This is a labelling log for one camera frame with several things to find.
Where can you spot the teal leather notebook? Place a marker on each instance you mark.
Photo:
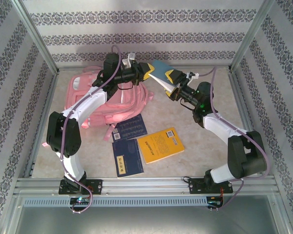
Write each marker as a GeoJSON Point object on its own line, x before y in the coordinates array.
{"type": "Point", "coordinates": [161, 69]}

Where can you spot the pink student backpack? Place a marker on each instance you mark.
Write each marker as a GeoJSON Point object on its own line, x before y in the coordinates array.
{"type": "Point", "coordinates": [127, 107]}

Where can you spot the navy book with QR code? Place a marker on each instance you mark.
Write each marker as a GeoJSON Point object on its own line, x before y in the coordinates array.
{"type": "Point", "coordinates": [131, 126]}

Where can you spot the yellow paperback book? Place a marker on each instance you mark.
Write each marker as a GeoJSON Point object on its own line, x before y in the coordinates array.
{"type": "Point", "coordinates": [158, 146]}

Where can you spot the navy book with yellow label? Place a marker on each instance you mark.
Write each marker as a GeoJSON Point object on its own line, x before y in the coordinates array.
{"type": "Point", "coordinates": [129, 156]}

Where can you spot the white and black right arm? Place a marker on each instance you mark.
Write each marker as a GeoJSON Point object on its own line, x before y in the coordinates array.
{"type": "Point", "coordinates": [217, 126]}

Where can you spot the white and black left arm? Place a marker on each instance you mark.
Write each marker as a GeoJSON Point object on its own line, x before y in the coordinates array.
{"type": "Point", "coordinates": [72, 165]}

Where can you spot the grey metal shelf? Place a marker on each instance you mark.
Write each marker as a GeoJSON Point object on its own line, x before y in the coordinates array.
{"type": "Point", "coordinates": [146, 221]}

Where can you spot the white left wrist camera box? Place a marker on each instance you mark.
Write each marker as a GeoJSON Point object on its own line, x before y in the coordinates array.
{"type": "Point", "coordinates": [129, 61]}

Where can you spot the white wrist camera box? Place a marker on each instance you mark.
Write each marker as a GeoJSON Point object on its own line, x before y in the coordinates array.
{"type": "Point", "coordinates": [129, 61]}
{"type": "Point", "coordinates": [192, 75]}

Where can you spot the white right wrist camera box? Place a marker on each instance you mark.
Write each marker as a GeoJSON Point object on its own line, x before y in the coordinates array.
{"type": "Point", "coordinates": [192, 75]}

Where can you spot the aluminium table edge rail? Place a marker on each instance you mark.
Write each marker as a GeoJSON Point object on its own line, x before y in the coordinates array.
{"type": "Point", "coordinates": [239, 97]}
{"type": "Point", "coordinates": [222, 67]}
{"type": "Point", "coordinates": [50, 97]}

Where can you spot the aluminium frame post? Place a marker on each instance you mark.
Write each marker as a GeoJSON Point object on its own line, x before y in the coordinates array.
{"type": "Point", "coordinates": [35, 36]}
{"type": "Point", "coordinates": [250, 36]}

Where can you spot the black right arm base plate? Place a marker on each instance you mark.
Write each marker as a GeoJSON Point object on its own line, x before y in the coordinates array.
{"type": "Point", "coordinates": [197, 186]}

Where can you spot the aluminium mounting rail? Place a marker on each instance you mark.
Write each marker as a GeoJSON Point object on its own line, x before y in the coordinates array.
{"type": "Point", "coordinates": [141, 186]}

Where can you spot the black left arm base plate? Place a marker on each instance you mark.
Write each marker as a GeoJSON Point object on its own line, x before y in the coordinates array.
{"type": "Point", "coordinates": [95, 186]}

